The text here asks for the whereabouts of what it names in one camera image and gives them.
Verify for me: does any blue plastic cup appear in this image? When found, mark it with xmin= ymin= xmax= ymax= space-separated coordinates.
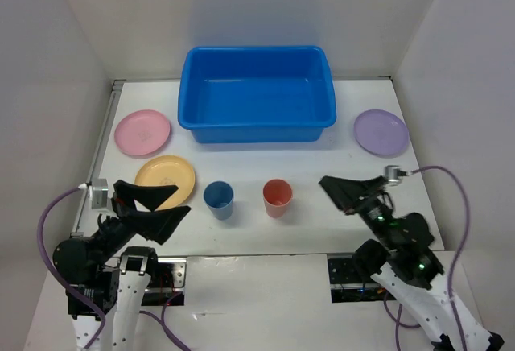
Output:
xmin=203 ymin=181 xmax=234 ymax=220

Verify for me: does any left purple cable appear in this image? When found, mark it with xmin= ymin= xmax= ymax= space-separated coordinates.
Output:
xmin=36 ymin=188 xmax=191 ymax=351

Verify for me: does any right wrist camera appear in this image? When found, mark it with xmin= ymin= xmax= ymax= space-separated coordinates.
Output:
xmin=384 ymin=165 xmax=411 ymax=186

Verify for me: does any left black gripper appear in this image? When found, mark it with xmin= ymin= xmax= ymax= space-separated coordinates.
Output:
xmin=93 ymin=178 xmax=191 ymax=266

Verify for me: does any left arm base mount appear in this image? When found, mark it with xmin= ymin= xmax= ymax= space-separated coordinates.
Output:
xmin=142 ymin=257 xmax=187 ymax=307

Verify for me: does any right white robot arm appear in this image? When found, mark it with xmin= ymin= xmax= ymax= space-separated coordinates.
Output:
xmin=319 ymin=175 xmax=504 ymax=350

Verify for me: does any pink plastic plate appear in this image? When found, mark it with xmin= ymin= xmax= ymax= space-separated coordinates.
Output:
xmin=114 ymin=109 xmax=171 ymax=157

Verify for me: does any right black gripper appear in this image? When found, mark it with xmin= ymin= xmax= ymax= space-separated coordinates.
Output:
xmin=318 ymin=173 xmax=398 ymax=249

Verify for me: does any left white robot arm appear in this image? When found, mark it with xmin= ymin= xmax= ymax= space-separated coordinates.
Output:
xmin=52 ymin=179 xmax=191 ymax=350

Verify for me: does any purple cable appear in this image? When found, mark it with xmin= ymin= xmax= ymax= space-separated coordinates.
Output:
xmin=36 ymin=188 xmax=191 ymax=351
xmin=382 ymin=165 xmax=471 ymax=351

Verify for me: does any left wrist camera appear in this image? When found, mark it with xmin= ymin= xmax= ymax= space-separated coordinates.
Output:
xmin=78 ymin=178 xmax=109 ymax=210

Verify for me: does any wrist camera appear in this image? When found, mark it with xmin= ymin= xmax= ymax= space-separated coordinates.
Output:
xmin=78 ymin=178 xmax=109 ymax=210
xmin=384 ymin=165 xmax=411 ymax=186

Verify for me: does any yellow plastic plate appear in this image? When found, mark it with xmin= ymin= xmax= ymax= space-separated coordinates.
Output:
xmin=134 ymin=155 xmax=196 ymax=210

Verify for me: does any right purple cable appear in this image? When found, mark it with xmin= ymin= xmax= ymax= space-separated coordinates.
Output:
xmin=382 ymin=165 xmax=471 ymax=351

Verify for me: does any purple plastic plate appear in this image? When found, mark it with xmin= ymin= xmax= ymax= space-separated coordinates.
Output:
xmin=353 ymin=109 xmax=410 ymax=157

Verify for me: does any blue plastic bin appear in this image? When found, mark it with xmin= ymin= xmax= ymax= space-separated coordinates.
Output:
xmin=177 ymin=46 xmax=337 ymax=144

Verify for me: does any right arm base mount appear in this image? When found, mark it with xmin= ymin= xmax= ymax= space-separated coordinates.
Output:
xmin=327 ymin=254 xmax=385 ymax=304

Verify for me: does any red plastic cup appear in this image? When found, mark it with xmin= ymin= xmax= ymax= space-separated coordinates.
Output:
xmin=262 ymin=179 xmax=293 ymax=218

